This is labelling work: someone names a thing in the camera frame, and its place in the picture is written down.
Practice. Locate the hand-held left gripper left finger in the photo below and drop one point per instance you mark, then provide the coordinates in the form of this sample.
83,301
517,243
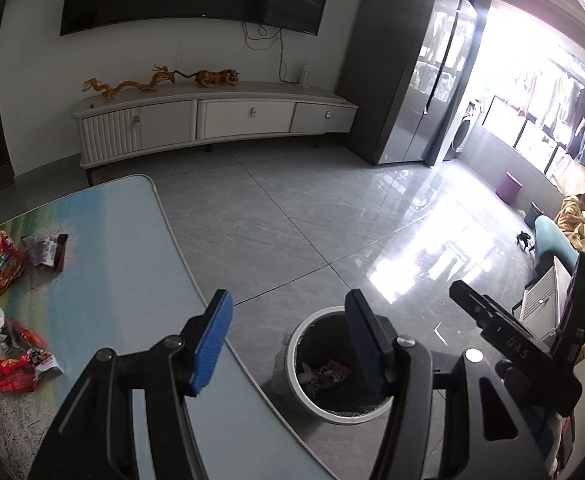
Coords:
212,345

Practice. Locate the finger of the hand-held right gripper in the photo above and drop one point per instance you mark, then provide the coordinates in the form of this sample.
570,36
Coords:
502,327

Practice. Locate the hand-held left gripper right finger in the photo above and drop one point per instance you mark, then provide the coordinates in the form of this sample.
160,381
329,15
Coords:
367,345

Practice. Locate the white round trash bin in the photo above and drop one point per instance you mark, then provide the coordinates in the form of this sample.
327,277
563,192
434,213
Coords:
295,360

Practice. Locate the dark snack wrapper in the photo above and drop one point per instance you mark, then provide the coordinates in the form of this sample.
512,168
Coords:
47,252

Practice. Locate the red wrapper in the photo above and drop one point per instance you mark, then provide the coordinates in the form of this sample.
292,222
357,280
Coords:
15,370

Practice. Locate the red snack bag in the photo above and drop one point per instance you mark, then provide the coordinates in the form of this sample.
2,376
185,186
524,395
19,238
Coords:
5,262

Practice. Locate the white ribbed box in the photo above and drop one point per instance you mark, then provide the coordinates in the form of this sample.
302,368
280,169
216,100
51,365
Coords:
542,292

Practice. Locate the wrappers inside bin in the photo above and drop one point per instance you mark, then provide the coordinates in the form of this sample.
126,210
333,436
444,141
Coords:
330,372

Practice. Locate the teal sofa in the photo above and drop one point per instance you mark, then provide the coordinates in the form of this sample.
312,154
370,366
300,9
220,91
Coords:
552,245

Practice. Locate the small black floor object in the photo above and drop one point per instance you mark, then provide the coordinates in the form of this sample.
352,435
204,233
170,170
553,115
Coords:
525,241

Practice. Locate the dark small stool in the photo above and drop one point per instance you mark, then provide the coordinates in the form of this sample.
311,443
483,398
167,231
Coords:
535,215

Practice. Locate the purple stool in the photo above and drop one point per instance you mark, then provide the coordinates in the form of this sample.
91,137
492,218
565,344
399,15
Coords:
508,189

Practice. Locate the row of hanging clothes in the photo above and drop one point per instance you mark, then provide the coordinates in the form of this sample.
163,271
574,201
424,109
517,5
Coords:
582,120

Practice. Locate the washing machine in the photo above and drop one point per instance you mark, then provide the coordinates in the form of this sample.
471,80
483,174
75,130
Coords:
465,132

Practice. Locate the white TV cabinet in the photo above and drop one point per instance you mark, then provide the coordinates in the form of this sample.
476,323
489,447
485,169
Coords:
242,117

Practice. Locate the golden tiger figurine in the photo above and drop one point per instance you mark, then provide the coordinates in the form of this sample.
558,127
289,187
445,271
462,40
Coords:
215,78

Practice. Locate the golden dragon figurine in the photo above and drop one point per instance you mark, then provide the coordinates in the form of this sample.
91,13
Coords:
122,85

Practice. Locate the white power strip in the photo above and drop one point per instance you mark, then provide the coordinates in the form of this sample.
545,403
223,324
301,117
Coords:
304,76

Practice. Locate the grey refrigerator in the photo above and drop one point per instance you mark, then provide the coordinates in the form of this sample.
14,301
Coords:
397,70

